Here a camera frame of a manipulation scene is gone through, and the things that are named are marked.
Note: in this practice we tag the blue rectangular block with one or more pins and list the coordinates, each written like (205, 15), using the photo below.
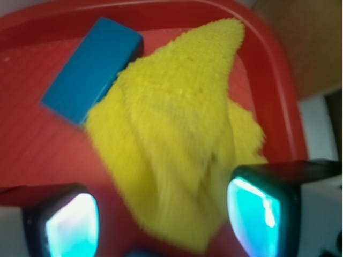
(105, 51)

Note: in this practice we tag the brown cardboard panel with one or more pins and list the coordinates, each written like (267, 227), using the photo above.
(311, 35)

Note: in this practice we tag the red plastic tray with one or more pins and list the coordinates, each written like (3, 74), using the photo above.
(39, 148)

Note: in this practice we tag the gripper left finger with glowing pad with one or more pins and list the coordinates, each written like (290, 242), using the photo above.
(49, 220)

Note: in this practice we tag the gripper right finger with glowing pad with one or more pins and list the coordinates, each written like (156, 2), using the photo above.
(287, 209)

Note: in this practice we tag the yellow cloth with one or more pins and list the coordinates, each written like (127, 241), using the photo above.
(170, 136)

